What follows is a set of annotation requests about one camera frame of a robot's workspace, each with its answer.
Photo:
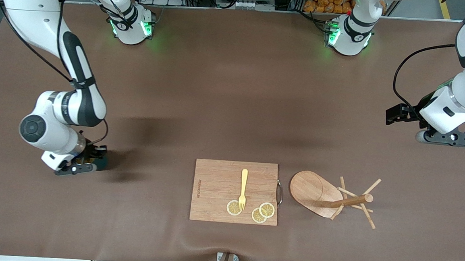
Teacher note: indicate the lemon slice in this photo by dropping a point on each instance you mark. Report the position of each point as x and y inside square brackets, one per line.
[232, 208]
[258, 217]
[268, 209]

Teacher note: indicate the grey metal bracket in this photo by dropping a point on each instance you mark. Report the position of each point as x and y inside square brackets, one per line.
[236, 260]

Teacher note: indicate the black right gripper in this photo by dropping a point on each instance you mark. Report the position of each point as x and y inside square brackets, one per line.
[93, 152]

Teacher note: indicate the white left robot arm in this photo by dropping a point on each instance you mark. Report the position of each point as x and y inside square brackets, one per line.
[349, 42]

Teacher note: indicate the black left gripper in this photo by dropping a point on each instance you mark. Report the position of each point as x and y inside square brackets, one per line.
[412, 113]

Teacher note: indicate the orange snack bag pile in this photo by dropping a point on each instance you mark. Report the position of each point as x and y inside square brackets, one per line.
[329, 1]

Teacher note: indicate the yellow wooden fork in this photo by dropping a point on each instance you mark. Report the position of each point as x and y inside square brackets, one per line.
[244, 183]

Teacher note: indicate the dark green cup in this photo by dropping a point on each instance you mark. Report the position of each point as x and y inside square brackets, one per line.
[103, 163]

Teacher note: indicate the wooden cup rack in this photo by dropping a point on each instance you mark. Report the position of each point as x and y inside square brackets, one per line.
[309, 187]

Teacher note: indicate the wooden cutting board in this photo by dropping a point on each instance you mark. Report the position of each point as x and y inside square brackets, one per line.
[217, 186]

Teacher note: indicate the brown table mat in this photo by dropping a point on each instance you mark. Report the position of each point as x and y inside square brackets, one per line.
[218, 105]

